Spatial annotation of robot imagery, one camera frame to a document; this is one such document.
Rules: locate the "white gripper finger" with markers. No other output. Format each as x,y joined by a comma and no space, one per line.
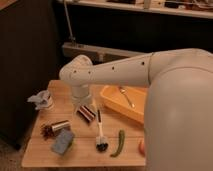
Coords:
76,106
89,102

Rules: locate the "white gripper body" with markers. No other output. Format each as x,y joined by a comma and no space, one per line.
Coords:
81,92

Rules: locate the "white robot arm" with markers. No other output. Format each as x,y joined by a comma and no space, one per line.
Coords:
178,117

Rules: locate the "brown striped rectangular block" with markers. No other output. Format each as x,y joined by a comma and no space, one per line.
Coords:
86,113

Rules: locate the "white small cup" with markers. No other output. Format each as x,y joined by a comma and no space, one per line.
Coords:
48,103

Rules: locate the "silver metal cup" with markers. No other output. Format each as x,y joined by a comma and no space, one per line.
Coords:
56,127

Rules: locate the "crumpled grey cloth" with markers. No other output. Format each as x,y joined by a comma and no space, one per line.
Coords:
39,99

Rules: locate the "blue grey sponge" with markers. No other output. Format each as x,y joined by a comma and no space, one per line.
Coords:
62,142

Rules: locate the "dark red dried item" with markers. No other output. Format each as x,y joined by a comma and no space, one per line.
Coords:
46,131

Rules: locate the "yellow plastic tray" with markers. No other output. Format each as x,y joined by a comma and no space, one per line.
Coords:
113,99

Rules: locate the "green chili pepper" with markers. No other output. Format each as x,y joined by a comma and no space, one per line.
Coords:
121,139

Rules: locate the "grey vertical pole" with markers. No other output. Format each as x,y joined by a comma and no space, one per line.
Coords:
72,38

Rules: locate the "orange round fruit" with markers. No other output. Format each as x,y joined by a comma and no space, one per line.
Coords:
141,147

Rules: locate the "wooden background shelf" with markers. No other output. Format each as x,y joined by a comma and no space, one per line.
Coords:
151,6

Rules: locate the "grey metal rail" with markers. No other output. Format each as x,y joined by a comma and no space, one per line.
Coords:
96,53

